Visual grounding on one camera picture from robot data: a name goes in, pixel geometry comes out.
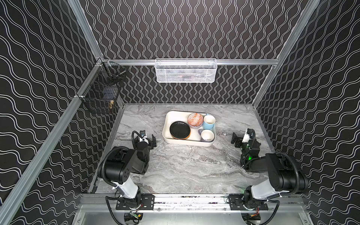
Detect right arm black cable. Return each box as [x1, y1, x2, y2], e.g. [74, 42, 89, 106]
[277, 151, 302, 195]

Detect red patterned bowl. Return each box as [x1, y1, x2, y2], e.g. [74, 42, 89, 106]
[187, 112, 204, 128]

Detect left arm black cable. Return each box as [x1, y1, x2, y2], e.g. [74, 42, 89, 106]
[100, 130, 147, 225]

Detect black plate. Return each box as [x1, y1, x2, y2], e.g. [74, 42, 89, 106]
[169, 121, 191, 139]

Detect orange plate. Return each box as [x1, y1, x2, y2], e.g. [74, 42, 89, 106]
[180, 132, 191, 140]

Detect white wire mesh basket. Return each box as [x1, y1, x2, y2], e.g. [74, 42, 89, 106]
[154, 58, 218, 83]

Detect black wire basket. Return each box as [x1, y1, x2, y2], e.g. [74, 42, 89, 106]
[76, 58, 128, 114]

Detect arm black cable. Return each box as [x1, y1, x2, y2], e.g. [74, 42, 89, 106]
[277, 151, 302, 195]
[100, 130, 147, 225]

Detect lavender mug white inside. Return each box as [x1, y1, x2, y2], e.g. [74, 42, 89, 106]
[198, 129, 215, 143]

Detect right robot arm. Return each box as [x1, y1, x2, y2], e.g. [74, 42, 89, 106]
[231, 128, 308, 210]

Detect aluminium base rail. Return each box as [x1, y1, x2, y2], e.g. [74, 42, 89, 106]
[73, 194, 312, 225]

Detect light blue mug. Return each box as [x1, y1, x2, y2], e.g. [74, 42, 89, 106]
[202, 114, 216, 130]

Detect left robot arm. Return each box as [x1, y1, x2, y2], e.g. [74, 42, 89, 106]
[97, 130, 157, 209]

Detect white plastic bin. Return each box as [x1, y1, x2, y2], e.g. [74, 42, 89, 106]
[162, 111, 216, 147]

